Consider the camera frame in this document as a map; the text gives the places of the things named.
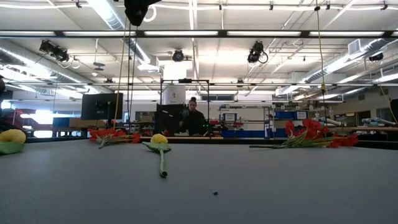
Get large red flower bunch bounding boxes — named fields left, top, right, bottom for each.
left=248, top=118, right=360, bottom=149

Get blue grey tube bundle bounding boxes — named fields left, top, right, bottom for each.
left=361, top=116, right=397, bottom=127

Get yellow hanging cord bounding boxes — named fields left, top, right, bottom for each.
left=314, top=0, right=328, bottom=125

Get brown cardboard box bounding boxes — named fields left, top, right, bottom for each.
left=68, top=118, right=108, bottom=129

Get yellow artificial tulip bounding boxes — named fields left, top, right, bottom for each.
left=0, top=128, right=27, bottom=156
left=141, top=133, right=172, bottom=179

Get wooden workbench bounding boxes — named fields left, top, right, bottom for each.
left=328, top=125, right=398, bottom=133

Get black round camera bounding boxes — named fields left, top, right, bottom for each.
left=172, top=49, right=185, bottom=63

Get row of blue bins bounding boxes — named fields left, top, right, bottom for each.
left=221, top=129, right=289, bottom=139

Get black computer monitor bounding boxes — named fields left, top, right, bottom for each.
left=155, top=103, right=186, bottom=136
left=80, top=92, right=124, bottom=121

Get person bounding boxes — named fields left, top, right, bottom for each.
left=179, top=96, right=208, bottom=137

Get small red flower bunch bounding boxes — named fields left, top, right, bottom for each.
left=88, top=127, right=143, bottom=149

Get blue shelf bins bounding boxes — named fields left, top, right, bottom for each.
left=274, top=111, right=309, bottom=120

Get black camera with cable loop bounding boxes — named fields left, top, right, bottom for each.
left=247, top=40, right=269, bottom=65

